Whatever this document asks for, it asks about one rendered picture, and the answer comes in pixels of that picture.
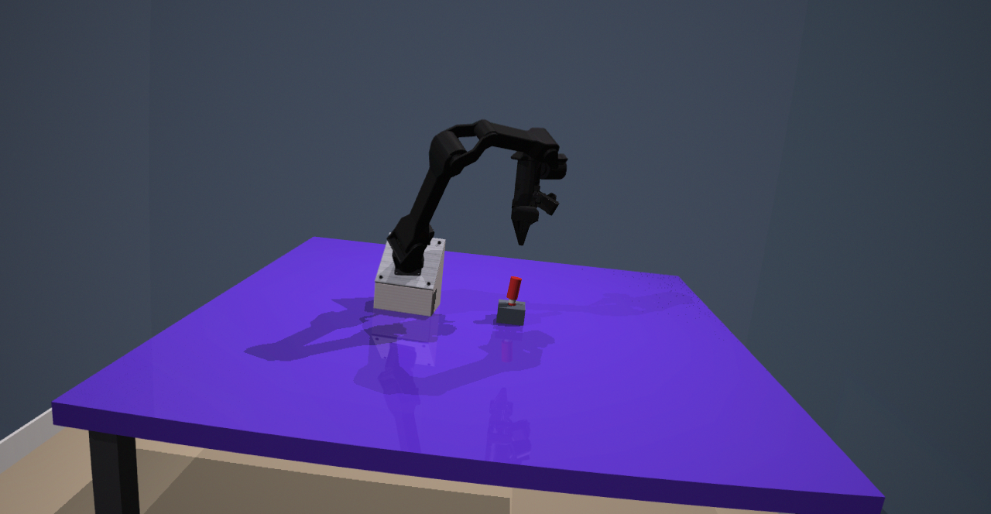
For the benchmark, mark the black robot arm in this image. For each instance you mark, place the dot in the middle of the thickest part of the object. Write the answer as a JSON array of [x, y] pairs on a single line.
[[538, 158]]

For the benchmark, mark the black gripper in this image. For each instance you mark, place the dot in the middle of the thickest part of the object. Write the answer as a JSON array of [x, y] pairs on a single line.
[[524, 215]]

